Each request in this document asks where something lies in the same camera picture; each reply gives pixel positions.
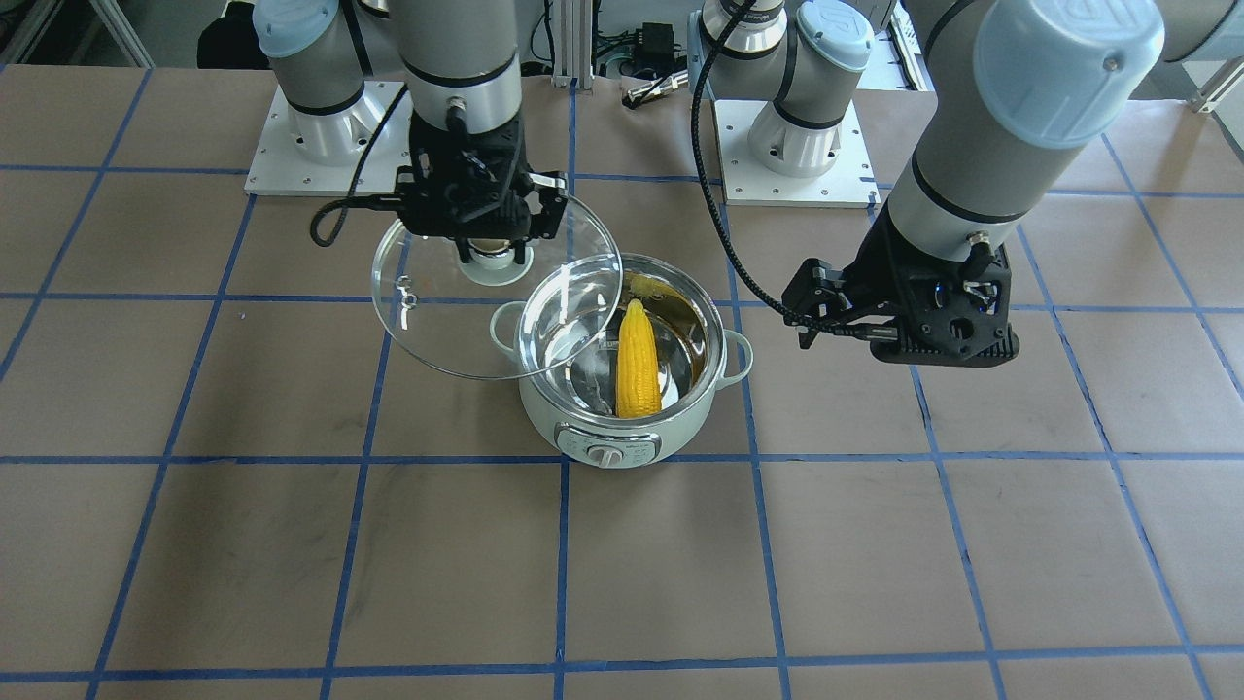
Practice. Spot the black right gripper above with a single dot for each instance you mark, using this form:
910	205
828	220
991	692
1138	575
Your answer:
550	200

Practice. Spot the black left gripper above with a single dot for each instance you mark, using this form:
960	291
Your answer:
880	267

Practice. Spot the glass pot lid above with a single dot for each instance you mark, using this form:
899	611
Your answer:
472	310

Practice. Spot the yellow corn cob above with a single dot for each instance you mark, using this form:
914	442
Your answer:
638	393

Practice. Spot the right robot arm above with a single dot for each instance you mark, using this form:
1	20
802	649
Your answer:
457	56

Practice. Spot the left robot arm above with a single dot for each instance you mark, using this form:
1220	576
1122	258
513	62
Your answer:
1021	88

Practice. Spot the light green electric pot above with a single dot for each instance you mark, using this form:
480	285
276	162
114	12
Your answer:
574	407

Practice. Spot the black power adapter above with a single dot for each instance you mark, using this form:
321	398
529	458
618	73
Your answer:
655	47

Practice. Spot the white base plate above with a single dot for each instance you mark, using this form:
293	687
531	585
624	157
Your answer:
306	155
769	162

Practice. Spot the aluminium frame post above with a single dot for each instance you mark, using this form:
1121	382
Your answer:
573	26

